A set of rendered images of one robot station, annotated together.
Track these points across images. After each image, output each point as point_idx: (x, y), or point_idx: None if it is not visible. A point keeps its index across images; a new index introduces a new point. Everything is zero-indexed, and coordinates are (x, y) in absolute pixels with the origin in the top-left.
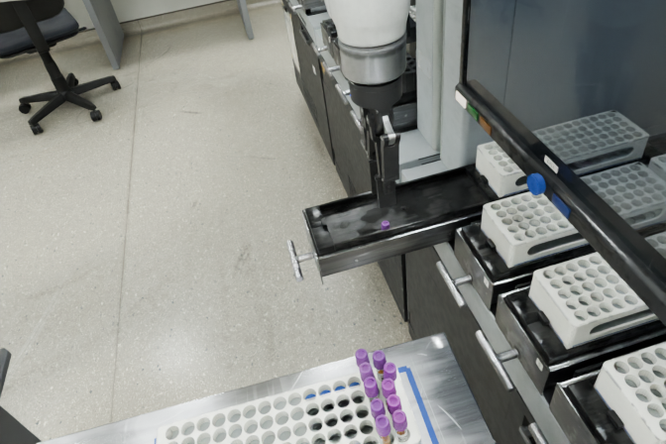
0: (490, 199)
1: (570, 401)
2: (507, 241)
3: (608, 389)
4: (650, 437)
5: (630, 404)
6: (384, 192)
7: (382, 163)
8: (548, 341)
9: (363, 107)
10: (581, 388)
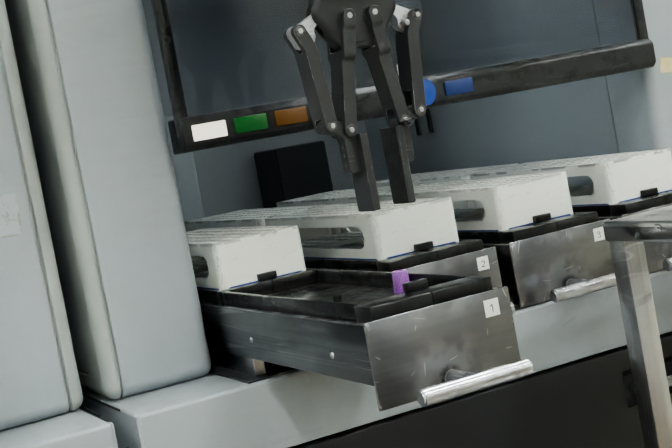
0: (313, 273)
1: (641, 210)
2: (443, 200)
3: (625, 180)
4: (667, 158)
5: (643, 156)
6: (410, 158)
7: (414, 73)
8: (573, 215)
9: None
10: (623, 203)
